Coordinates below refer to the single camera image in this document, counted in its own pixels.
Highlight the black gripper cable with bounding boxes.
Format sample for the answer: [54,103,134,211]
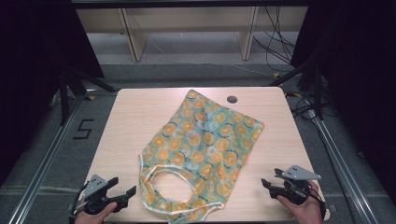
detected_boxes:
[70,182,90,217]
[306,188,328,220]

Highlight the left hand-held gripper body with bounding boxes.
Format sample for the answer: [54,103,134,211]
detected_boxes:
[81,174,129,216]

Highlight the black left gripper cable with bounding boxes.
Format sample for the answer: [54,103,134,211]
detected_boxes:
[70,182,90,217]

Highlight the aluminium frame rail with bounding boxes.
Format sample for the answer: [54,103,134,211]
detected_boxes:
[309,117,379,224]
[7,92,86,224]

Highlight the black curtain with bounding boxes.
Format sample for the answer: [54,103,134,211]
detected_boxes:
[290,0,396,200]
[0,0,106,188]

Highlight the black metal stand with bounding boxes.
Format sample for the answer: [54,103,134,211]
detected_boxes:
[58,66,118,126]
[266,55,325,121]

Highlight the person's right hand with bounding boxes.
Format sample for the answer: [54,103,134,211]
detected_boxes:
[276,179,325,224]

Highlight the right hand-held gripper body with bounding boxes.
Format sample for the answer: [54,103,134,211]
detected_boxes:
[268,164,322,206]

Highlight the bundle of black cables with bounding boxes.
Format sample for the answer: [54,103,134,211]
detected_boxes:
[252,6,297,75]

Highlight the black floor cables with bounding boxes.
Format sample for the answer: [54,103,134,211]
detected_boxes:
[285,91,338,122]

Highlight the person's left hand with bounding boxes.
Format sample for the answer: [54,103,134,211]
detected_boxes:
[74,201,119,224]

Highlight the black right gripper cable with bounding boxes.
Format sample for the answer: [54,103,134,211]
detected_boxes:
[306,188,328,220]

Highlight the light wooden shelf unit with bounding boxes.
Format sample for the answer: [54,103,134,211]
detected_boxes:
[76,6,309,63]

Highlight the black frame crossbar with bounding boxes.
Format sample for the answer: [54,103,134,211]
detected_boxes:
[70,0,312,9]

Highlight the thin white floor cable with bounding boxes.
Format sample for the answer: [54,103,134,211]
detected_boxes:
[148,36,273,78]

